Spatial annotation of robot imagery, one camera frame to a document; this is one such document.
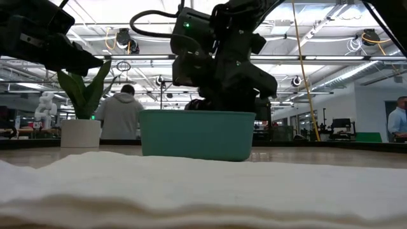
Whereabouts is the yellow cable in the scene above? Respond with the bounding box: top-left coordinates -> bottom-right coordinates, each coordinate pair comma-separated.
291,0 -> 321,142

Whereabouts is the black metal gantry frame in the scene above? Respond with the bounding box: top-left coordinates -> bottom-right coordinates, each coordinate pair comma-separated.
160,79 -> 174,111

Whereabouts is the person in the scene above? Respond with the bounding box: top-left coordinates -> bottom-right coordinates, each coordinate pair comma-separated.
94,84 -> 144,140
387,95 -> 407,143

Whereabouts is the white folded cloth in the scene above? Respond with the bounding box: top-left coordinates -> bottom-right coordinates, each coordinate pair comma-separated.
0,151 -> 407,229

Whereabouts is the green leafy plant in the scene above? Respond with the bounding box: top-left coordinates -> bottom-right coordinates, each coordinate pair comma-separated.
57,59 -> 119,121

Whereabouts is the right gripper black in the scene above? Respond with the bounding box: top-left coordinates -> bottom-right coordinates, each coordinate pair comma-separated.
173,50 -> 279,112

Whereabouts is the left arm's black wrist camera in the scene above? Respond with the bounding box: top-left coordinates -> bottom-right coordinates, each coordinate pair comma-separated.
18,0 -> 76,34

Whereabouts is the white plant pot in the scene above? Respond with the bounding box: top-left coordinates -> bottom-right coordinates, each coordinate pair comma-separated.
60,119 -> 102,149

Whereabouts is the black workstation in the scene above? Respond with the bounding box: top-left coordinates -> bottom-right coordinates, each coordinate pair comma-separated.
329,118 -> 357,141

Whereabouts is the hanging black cable loop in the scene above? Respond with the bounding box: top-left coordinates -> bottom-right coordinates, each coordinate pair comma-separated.
116,60 -> 132,73

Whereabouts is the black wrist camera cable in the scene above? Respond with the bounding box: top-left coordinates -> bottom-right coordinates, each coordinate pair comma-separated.
129,9 -> 179,39

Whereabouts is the teal plastic tupperware container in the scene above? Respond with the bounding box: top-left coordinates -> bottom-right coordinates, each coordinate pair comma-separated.
139,109 -> 257,162

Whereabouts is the black monitor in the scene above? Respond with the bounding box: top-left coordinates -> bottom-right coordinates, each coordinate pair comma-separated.
254,97 -> 273,122

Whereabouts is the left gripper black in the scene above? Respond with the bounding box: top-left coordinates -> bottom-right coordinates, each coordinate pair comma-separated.
0,12 -> 104,78

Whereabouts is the black aluminium table frame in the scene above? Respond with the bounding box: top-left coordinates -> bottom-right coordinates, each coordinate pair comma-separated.
0,138 -> 407,154

